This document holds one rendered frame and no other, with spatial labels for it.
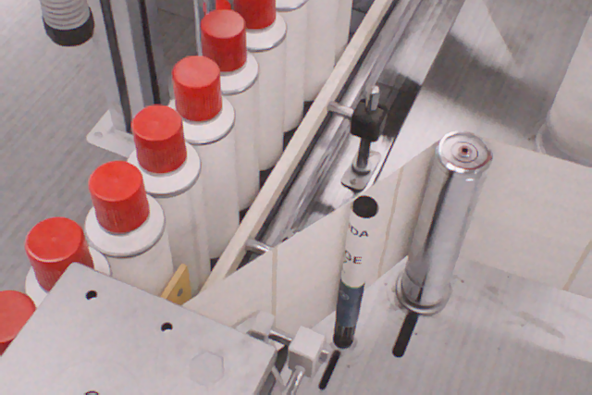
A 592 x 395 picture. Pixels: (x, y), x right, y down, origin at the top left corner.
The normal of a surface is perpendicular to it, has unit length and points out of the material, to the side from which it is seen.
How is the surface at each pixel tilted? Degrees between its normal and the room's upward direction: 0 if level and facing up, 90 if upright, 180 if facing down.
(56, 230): 3
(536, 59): 0
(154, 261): 90
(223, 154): 90
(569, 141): 90
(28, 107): 0
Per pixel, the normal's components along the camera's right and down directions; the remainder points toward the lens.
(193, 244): 0.65, 0.61
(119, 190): 0.02, -0.65
